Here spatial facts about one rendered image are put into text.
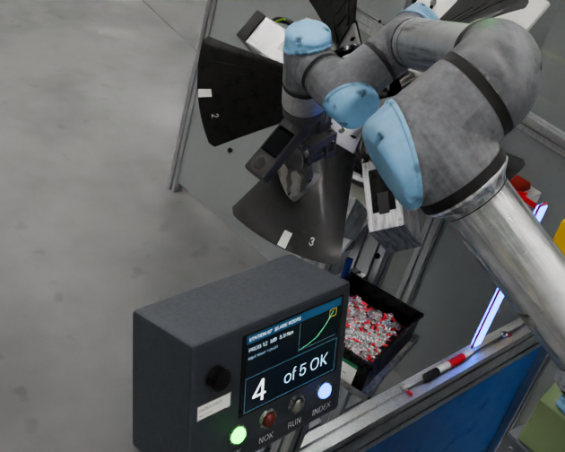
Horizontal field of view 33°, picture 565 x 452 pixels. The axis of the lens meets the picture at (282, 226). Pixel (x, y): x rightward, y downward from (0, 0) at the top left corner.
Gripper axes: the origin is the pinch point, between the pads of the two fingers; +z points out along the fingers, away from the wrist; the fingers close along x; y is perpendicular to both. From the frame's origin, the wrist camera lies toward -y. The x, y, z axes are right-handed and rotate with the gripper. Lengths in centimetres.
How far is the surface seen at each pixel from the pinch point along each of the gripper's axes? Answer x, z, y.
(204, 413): -42, -29, -51
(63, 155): 161, 121, 34
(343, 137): 5.5, -0.2, 18.8
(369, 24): 63, 34, 88
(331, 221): -3.3, 9.0, 8.0
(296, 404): -43, -21, -38
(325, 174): 2.7, 3.2, 11.4
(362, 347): -23.5, 19.5, -2.2
